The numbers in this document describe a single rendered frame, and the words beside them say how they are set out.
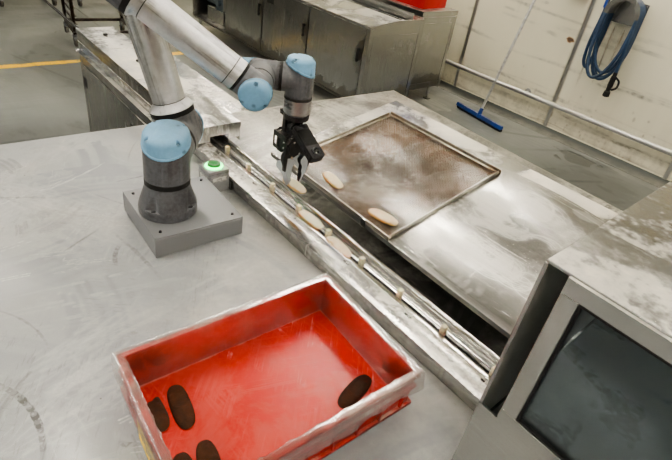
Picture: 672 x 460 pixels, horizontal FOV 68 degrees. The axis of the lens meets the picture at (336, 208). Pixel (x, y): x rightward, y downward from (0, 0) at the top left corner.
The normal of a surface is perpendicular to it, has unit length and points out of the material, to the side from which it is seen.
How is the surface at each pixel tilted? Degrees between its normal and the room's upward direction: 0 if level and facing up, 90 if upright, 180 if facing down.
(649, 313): 0
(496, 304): 10
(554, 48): 90
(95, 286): 0
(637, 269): 0
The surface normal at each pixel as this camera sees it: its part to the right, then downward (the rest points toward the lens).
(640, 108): -0.76, 0.26
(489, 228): 0.00, -0.77
